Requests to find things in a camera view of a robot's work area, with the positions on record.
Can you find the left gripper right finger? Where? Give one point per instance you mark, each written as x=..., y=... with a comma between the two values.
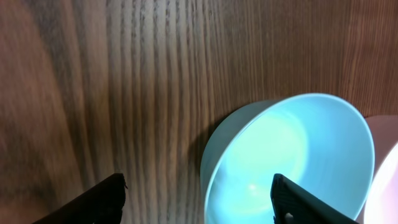
x=293, y=204

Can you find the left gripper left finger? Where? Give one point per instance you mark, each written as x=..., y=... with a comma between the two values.
x=103, y=203

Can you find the light blue bowl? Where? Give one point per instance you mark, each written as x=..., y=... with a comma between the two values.
x=318, y=141

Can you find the pink bowl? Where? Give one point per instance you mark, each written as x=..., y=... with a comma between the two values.
x=381, y=204

